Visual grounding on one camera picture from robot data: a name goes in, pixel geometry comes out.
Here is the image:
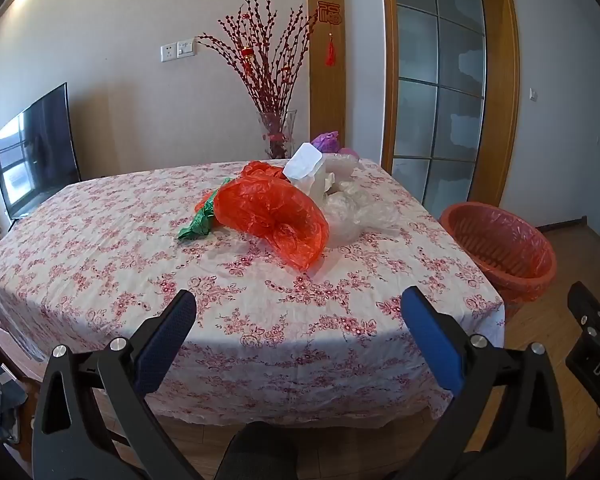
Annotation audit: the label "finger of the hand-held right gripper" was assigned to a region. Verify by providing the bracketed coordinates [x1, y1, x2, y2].
[567, 281, 600, 348]

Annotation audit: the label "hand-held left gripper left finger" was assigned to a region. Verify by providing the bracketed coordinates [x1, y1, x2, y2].
[32, 289, 201, 480]

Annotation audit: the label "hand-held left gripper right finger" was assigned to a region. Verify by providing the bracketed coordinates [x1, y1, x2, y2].
[401, 286, 567, 480]

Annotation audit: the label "orange plastic wastebasket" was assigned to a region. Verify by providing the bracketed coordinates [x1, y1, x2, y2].
[439, 202, 557, 306]

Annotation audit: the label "green plastic bag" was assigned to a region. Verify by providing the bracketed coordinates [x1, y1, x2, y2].
[177, 177, 231, 241]

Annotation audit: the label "red plastic bag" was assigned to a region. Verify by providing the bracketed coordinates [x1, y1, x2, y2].
[214, 161, 330, 272]

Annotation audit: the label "translucent white plastic bag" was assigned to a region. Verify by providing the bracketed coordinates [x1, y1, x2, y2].
[324, 155, 367, 196]

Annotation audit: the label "floral tablecloth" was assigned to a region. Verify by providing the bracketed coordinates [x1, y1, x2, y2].
[0, 159, 506, 423]

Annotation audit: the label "clear plastic bag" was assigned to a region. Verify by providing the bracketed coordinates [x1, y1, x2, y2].
[324, 185, 412, 249]

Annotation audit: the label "black mesh chair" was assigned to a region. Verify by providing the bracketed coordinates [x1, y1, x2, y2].
[215, 420, 301, 480]

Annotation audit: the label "dark grey cloth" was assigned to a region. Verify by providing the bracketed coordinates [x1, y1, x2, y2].
[0, 344, 29, 444]

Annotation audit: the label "white plastic box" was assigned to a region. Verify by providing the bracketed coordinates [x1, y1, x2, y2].
[284, 142, 336, 201]

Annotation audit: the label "purple plastic bag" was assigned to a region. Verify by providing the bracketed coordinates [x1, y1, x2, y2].
[311, 131, 341, 154]

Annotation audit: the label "black television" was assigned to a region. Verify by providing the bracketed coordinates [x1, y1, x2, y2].
[0, 81, 83, 221]

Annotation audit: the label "frosted glass sliding door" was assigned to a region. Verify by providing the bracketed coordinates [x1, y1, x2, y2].
[393, 0, 489, 207]

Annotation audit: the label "glass vase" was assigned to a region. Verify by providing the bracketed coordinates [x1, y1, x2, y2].
[258, 109, 298, 161]

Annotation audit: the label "red decorative branches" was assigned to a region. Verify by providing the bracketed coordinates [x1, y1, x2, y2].
[195, 0, 319, 117]

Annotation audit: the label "red hanging tassel ornament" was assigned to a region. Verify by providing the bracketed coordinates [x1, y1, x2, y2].
[317, 1, 344, 67]

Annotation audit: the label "wooden door frame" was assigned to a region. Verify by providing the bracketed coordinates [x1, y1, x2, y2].
[379, 0, 522, 211]

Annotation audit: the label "wooden wall pillar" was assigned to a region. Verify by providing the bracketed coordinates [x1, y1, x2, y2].
[306, 0, 347, 144]

